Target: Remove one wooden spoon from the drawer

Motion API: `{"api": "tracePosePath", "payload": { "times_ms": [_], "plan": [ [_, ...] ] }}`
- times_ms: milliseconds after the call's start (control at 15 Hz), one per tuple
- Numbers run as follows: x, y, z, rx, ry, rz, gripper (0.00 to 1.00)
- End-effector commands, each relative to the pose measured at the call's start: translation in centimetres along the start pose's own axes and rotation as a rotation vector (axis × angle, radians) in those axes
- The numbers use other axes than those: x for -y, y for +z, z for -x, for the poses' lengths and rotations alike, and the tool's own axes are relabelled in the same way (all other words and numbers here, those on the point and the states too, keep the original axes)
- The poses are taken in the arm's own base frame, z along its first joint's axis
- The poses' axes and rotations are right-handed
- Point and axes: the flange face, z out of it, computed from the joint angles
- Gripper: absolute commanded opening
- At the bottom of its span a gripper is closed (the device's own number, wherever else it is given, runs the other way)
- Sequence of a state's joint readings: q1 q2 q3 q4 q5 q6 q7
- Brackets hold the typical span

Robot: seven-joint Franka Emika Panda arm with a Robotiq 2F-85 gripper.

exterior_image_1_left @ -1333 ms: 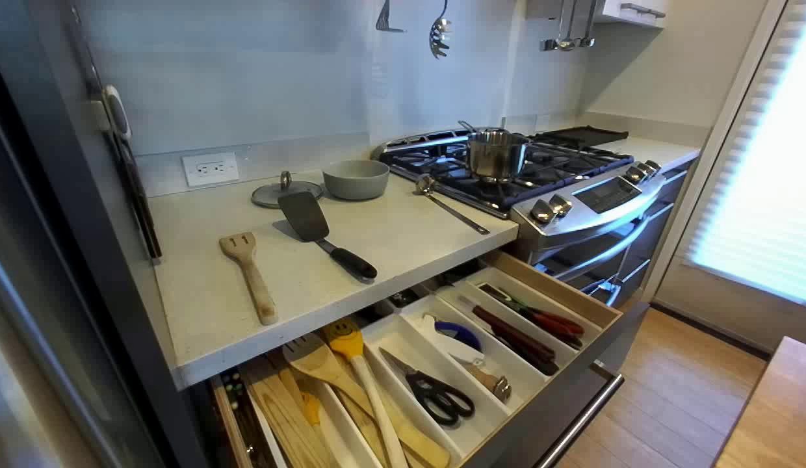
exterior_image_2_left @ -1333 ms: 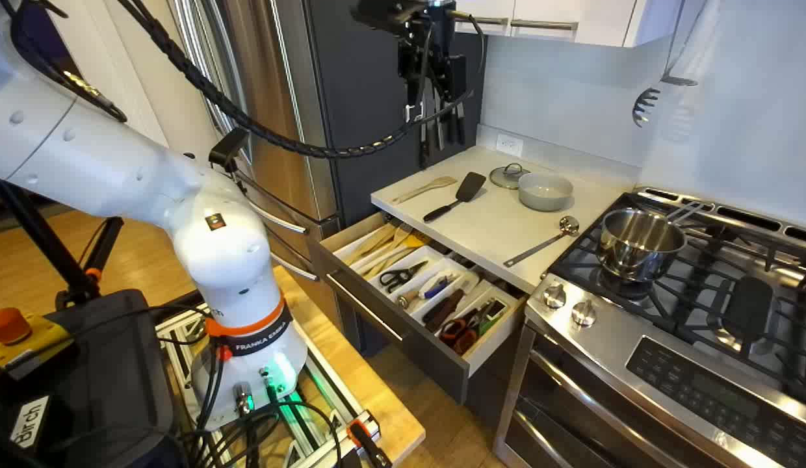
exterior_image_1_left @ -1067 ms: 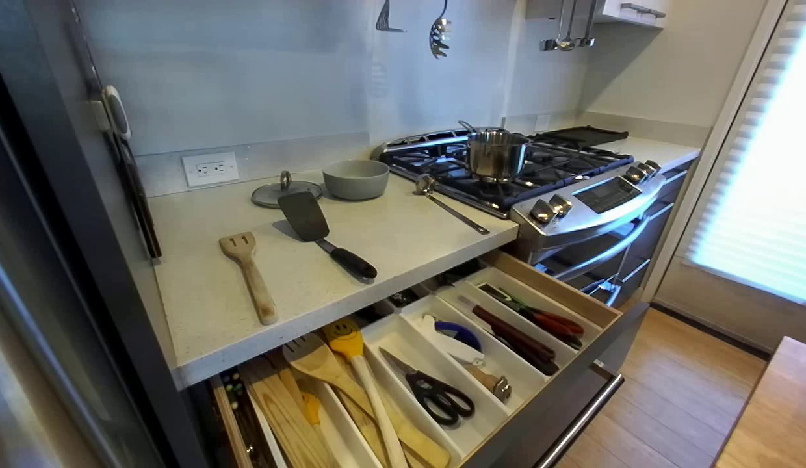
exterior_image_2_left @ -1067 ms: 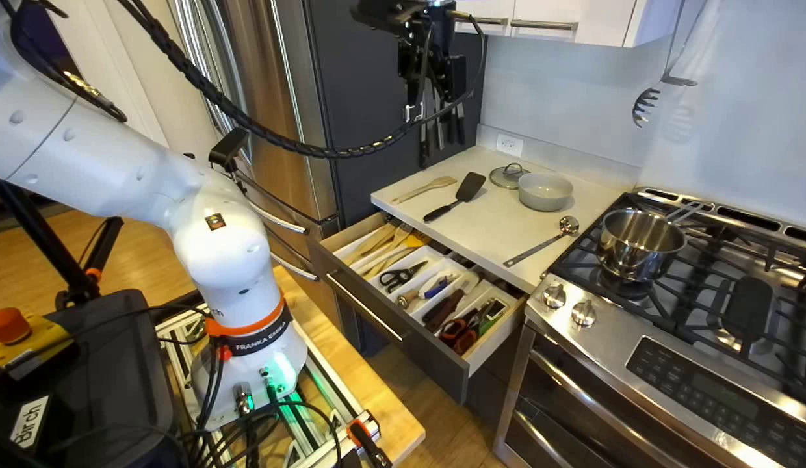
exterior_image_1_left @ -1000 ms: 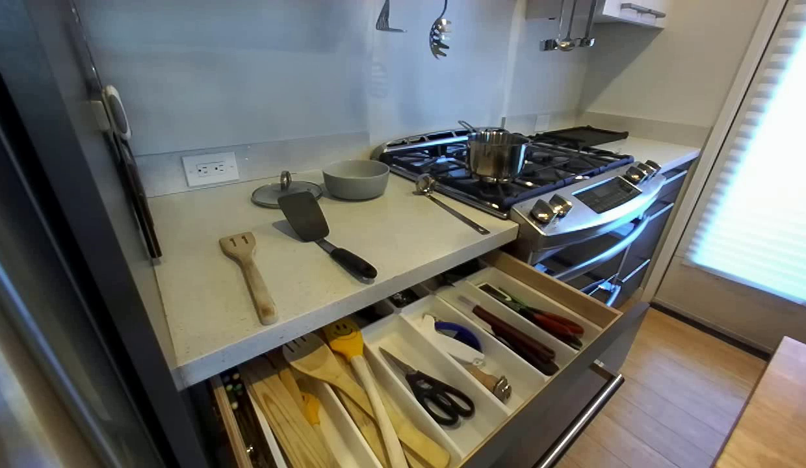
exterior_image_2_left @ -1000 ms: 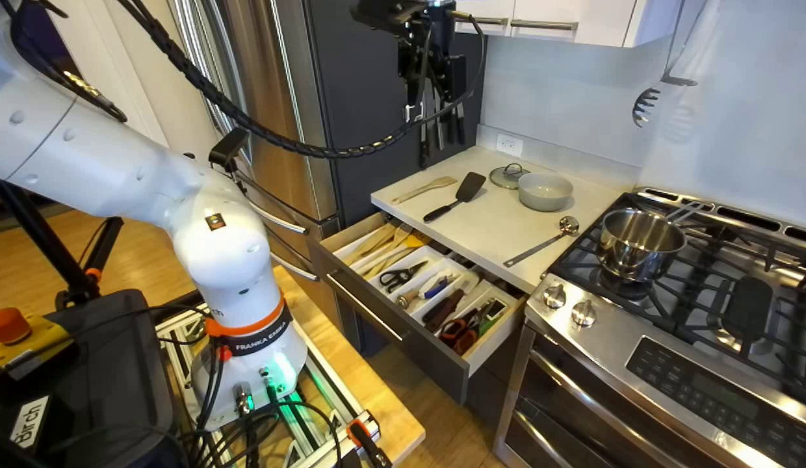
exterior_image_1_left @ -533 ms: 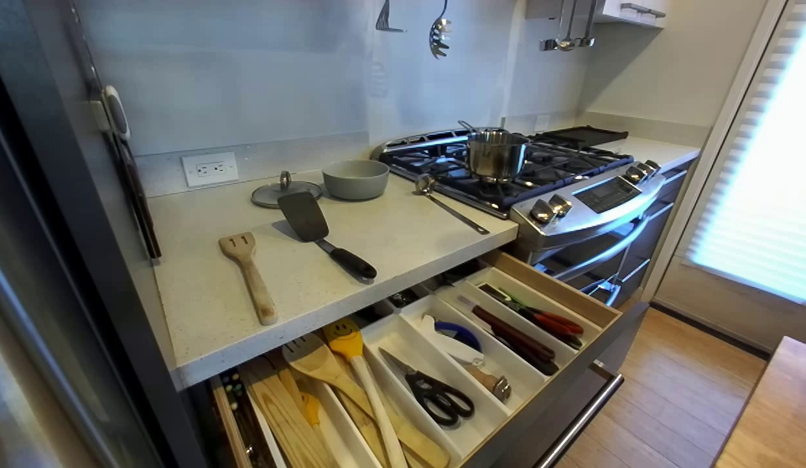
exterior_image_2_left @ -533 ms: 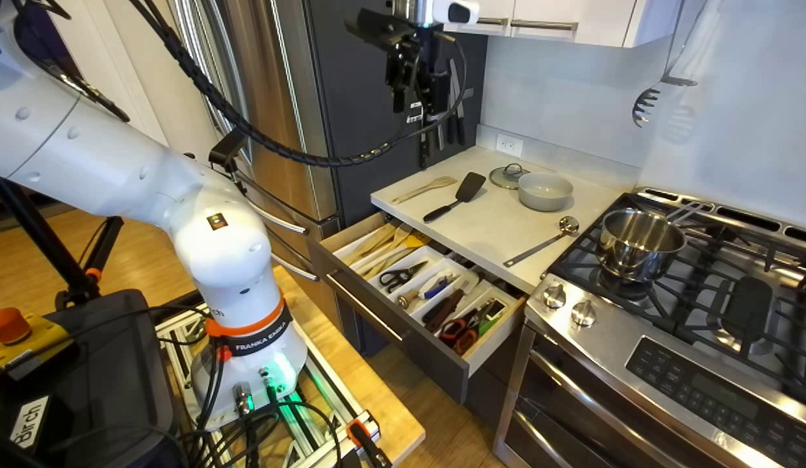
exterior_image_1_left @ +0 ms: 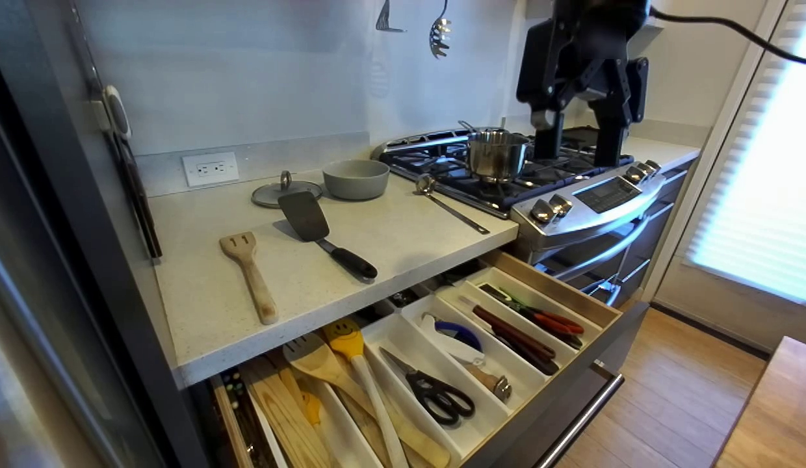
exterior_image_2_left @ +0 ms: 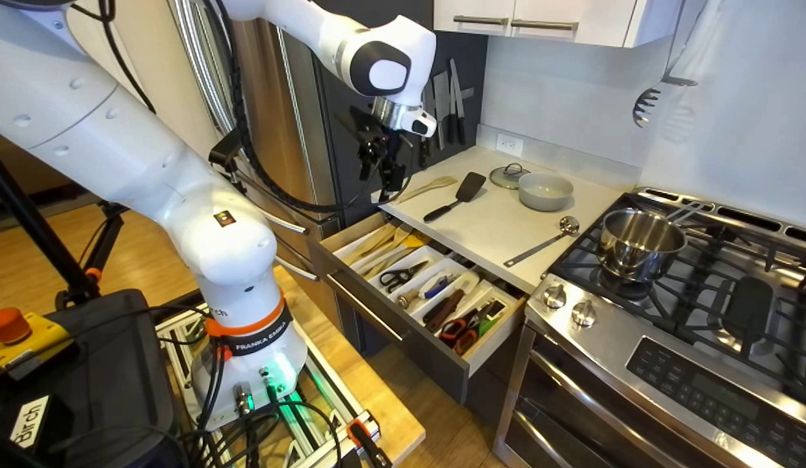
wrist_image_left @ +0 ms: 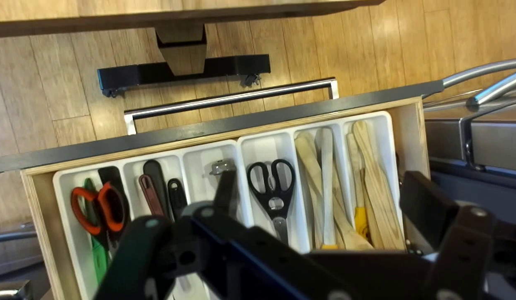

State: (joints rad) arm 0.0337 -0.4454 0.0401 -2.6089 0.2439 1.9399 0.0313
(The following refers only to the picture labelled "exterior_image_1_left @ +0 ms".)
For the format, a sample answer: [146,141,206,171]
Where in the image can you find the metal drawer bar handle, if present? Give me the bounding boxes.
[535,358,626,468]

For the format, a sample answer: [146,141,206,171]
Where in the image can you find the grey round bowl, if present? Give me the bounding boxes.
[321,159,392,202]

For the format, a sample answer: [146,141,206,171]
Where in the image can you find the flat wooden turner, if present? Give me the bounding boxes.
[244,367,339,468]

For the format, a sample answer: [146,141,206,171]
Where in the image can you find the white and blue opener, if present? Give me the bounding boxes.
[419,311,488,367]

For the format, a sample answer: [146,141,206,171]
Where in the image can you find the wooden slotted spatula, short handle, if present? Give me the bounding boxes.
[215,228,280,327]

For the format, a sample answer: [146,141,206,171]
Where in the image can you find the hanging metal utensil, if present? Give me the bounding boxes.
[371,0,405,37]

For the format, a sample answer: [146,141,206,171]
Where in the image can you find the red and green handled utensil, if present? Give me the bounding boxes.
[478,281,587,342]

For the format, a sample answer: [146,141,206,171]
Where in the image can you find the grey pot lid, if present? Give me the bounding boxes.
[249,169,325,210]

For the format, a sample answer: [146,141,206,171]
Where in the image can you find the black nylon spatula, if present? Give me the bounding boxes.
[276,190,380,283]

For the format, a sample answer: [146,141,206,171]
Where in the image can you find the black handled kitchen scissors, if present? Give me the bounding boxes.
[380,345,478,428]

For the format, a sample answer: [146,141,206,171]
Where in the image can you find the wooden kitchen drawer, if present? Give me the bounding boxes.
[206,249,653,468]

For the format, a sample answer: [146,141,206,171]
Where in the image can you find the dark tall cabinet panel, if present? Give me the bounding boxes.
[0,42,211,468]

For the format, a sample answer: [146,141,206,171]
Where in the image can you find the long metal spoon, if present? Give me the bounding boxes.
[410,171,492,236]

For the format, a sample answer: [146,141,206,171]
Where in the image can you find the white window blind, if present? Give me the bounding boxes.
[683,0,806,311]

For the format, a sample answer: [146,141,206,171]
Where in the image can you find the wooden spoon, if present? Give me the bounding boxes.
[283,335,453,468]

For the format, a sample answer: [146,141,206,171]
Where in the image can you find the dark red handled knife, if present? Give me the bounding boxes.
[469,302,561,376]

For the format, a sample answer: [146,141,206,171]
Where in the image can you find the wooden side table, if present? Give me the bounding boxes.
[713,335,806,468]

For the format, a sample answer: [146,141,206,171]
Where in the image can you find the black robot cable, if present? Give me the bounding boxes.
[648,4,806,68]

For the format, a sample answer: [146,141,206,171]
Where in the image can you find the wooden handled tool, metal cap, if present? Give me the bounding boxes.
[457,354,514,402]

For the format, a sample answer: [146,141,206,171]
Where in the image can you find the white wall outlet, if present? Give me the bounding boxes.
[179,150,241,190]

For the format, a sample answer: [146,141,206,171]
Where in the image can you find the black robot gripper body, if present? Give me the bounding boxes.
[514,0,661,125]

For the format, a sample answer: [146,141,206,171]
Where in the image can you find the black wall mounted rail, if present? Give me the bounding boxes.
[62,0,167,264]

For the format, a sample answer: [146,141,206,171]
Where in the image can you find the stainless gas stove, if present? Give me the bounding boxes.
[371,125,703,310]

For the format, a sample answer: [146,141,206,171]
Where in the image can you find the white plastic cutlery organizer tray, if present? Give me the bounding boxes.
[244,262,601,468]

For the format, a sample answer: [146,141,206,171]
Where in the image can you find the hanging metal slotted spoon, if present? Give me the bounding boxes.
[426,0,456,63]

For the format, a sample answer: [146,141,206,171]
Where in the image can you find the stainless steel pot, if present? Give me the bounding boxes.
[457,117,534,185]

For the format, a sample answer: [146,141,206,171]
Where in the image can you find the dark drawer slide rail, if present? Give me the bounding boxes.
[218,370,254,453]

